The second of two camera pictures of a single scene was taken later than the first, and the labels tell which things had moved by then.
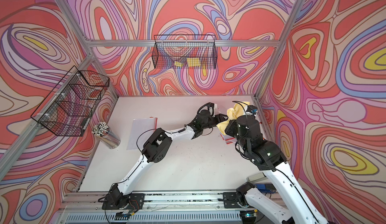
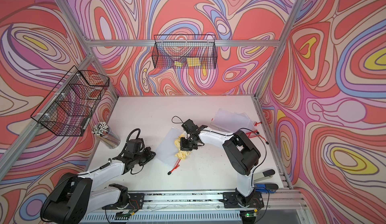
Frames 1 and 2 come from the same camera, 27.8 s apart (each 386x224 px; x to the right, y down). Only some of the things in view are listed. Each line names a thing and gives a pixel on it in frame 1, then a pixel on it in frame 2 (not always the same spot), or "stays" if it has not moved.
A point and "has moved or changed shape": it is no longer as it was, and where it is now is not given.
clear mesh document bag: (140, 130) has moved or changed shape
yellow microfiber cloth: (233, 114) -> (182, 154)
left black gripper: (219, 116) -> (148, 151)
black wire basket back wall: (188, 51) stays
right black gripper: (233, 124) -> (185, 147)
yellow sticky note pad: (193, 61) stays
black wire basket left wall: (69, 108) stays
